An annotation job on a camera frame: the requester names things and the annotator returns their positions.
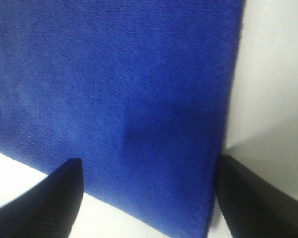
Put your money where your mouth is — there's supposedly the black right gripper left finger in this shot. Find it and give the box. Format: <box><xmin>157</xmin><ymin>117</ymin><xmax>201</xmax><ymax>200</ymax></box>
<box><xmin>0</xmin><ymin>158</ymin><xmax>84</xmax><ymax>238</ymax></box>

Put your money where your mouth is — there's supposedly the blue towel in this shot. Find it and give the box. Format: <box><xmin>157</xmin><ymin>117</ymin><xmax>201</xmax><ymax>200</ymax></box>
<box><xmin>0</xmin><ymin>0</ymin><xmax>244</xmax><ymax>238</ymax></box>

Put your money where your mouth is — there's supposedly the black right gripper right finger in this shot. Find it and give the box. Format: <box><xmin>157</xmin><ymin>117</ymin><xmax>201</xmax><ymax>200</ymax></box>
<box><xmin>216</xmin><ymin>156</ymin><xmax>298</xmax><ymax>238</ymax></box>

